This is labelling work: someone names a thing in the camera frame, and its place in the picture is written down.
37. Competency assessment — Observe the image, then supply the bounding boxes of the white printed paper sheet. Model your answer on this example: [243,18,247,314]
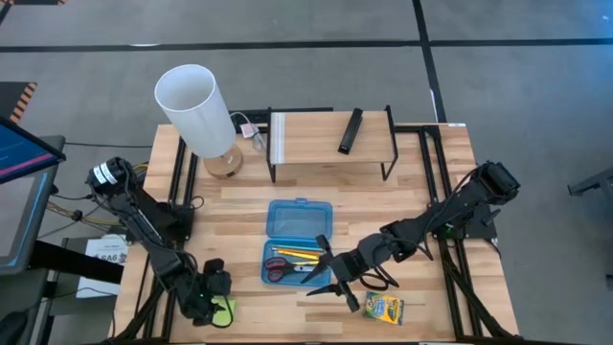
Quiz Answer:
[75,233,131,299]

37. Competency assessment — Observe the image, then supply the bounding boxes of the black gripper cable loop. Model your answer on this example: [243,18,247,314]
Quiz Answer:
[355,264,400,292]

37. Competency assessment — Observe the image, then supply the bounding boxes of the black aluminium table frame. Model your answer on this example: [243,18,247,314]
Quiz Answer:
[108,106,524,345]

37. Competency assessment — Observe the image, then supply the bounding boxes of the yellow green sticky notes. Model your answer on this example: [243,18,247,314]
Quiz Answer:
[209,295,238,329]

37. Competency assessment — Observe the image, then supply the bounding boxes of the grey metal stand leg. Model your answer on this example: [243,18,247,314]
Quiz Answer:
[566,166,613,198]

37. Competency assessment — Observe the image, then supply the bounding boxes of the red black handled scissors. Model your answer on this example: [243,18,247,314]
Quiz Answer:
[263,256,318,284]

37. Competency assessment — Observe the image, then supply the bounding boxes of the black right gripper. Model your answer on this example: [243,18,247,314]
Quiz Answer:
[300,233,397,314]

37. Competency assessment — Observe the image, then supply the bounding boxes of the yellow highlighter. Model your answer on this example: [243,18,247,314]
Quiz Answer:
[275,249,322,262]

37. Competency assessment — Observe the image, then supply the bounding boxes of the blue translucent plastic pencil case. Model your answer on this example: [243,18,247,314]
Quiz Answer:
[261,197,334,289]

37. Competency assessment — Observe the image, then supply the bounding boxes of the black stapler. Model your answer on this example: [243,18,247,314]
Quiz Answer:
[337,107,365,156]

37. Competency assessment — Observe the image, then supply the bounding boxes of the yellow green crayon box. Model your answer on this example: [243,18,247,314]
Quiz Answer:
[362,289,406,328]

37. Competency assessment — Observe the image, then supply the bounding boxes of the wooden shelf riser black legs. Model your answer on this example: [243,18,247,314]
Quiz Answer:
[265,104,400,184]

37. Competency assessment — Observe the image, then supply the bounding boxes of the large tilted display screen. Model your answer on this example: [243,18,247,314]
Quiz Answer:
[0,116,67,277]

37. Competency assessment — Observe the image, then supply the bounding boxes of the blue pen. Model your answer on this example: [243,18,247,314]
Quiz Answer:
[271,244,326,252]

